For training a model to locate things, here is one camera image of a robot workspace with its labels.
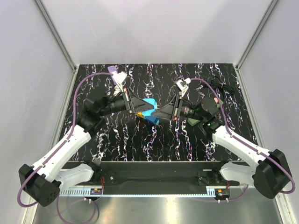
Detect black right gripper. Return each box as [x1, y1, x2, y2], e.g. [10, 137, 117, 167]
[151, 94, 205, 122]

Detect green round-hole power strip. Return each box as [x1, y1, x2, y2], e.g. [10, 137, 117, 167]
[187, 118, 200, 126]

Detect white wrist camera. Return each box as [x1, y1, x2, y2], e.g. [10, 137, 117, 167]
[176, 78, 191, 97]
[116, 72, 127, 89]

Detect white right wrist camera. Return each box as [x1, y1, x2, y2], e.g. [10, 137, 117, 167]
[176, 78, 191, 97]

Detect purple power strip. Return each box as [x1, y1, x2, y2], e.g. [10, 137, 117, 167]
[108, 65, 118, 85]

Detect light blue square adapter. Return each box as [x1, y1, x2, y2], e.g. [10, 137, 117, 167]
[142, 98, 158, 117]

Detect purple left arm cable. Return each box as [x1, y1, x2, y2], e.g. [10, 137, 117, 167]
[16, 72, 115, 224]

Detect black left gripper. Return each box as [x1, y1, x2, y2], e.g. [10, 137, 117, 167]
[99, 87, 154, 116]

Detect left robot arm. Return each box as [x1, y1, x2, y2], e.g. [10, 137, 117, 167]
[17, 87, 154, 207]

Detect white slotted cable duct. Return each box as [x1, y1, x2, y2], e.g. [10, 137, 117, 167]
[60, 187, 103, 197]

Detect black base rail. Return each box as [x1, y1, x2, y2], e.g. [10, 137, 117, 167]
[74, 161, 240, 187]

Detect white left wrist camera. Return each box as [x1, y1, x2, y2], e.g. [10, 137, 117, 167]
[116, 72, 127, 89]

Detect black cable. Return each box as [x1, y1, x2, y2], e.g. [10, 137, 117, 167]
[205, 77, 235, 95]

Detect blue cube socket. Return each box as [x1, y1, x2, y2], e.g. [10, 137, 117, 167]
[144, 116, 159, 125]

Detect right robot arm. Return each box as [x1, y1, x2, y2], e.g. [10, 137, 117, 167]
[153, 95, 292, 199]

